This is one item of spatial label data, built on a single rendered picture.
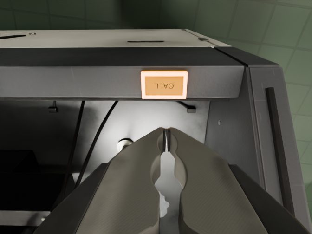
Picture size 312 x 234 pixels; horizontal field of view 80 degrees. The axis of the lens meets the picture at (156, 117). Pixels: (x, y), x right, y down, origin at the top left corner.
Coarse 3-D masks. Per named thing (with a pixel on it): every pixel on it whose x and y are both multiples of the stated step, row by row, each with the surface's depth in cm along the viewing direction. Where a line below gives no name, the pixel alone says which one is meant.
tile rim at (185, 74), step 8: (144, 72) 20; (152, 72) 20; (160, 72) 20; (168, 72) 20; (176, 72) 20; (184, 72) 20; (144, 80) 20; (184, 80) 20; (144, 88) 21; (184, 88) 21; (144, 96) 21; (152, 96) 21; (160, 96) 21; (168, 96) 21; (176, 96) 21; (184, 96) 21
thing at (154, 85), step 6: (150, 78) 20; (156, 78) 20; (162, 78) 20; (168, 78) 20; (174, 78) 20; (180, 78) 20; (150, 84) 21; (156, 84) 20; (162, 84) 20; (168, 84) 20; (174, 84) 20; (180, 84) 20; (150, 90) 21; (156, 90) 21; (162, 90) 21; (168, 90) 21; (174, 90) 21; (180, 90) 21
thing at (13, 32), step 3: (15, 30) 100; (18, 30) 100; (21, 30) 100; (24, 30) 99; (27, 30) 99; (30, 30) 99; (33, 30) 98; (36, 30) 98; (39, 30) 98; (42, 30) 98; (45, 30) 97; (48, 30) 97; (51, 30) 97; (0, 33) 72; (3, 33) 72; (6, 33) 74; (9, 33) 75; (12, 33) 75; (15, 33) 75; (18, 33) 75
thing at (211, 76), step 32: (0, 64) 22; (32, 64) 22; (64, 64) 22; (96, 64) 22; (128, 64) 21; (160, 64) 21; (192, 64) 21; (224, 64) 21; (0, 96) 23; (32, 96) 23; (64, 96) 23; (96, 96) 23; (128, 96) 23; (192, 96) 22; (224, 96) 22
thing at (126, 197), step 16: (160, 128) 12; (144, 144) 10; (160, 144) 11; (112, 160) 9; (128, 160) 9; (144, 160) 9; (160, 160) 10; (112, 176) 8; (128, 176) 8; (144, 176) 8; (96, 192) 7; (112, 192) 7; (128, 192) 7; (144, 192) 7; (96, 208) 7; (112, 208) 7; (128, 208) 7; (144, 208) 7; (80, 224) 6; (96, 224) 6; (112, 224) 6; (128, 224) 6; (144, 224) 6
